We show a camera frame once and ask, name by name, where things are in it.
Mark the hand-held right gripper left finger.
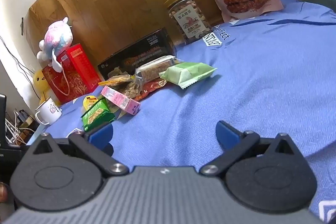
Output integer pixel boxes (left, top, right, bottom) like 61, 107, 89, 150
29, 122, 130, 178

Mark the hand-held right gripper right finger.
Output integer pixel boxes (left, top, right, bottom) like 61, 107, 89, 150
199, 120, 301, 177

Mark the bright green snack packet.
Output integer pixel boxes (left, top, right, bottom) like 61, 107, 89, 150
80, 98, 116, 132

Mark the small yellow packet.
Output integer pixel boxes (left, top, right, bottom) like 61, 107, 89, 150
83, 95, 101, 111

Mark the small pink box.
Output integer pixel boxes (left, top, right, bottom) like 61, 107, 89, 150
100, 85, 141, 116

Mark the orange sticks packet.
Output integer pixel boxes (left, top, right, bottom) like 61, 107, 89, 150
98, 74, 132, 87

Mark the red snack packet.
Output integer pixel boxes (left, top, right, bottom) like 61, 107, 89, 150
140, 78, 168, 100

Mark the pale green snack packet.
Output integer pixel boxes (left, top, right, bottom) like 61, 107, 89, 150
159, 62, 218, 90

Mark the clear granola bar packet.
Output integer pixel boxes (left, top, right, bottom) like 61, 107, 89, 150
134, 55, 177, 83

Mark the black cardboard box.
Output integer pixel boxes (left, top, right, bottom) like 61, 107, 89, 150
97, 27, 177, 81

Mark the person's left hand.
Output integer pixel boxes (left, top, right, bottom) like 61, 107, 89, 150
0, 182, 10, 202

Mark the black charger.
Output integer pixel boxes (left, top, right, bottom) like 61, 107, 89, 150
18, 110, 32, 123

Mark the white enamel mug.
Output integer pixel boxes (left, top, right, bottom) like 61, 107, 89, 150
35, 97, 63, 125

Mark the yellow plush chick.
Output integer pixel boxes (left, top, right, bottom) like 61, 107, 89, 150
33, 69, 57, 105

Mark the blue printed blanket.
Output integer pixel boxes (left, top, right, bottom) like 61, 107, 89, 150
26, 0, 336, 224

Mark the red gift box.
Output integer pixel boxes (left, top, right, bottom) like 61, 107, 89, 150
41, 43, 101, 105

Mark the pastel plush toy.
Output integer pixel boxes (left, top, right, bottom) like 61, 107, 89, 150
36, 17, 73, 73

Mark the clear nut jar yellow lid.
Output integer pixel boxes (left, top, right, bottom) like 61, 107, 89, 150
163, 0, 214, 45

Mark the wood grain board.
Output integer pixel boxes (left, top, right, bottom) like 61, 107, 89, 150
28, 0, 179, 67

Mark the white cable bundle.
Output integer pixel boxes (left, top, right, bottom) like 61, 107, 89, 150
5, 109, 36, 144

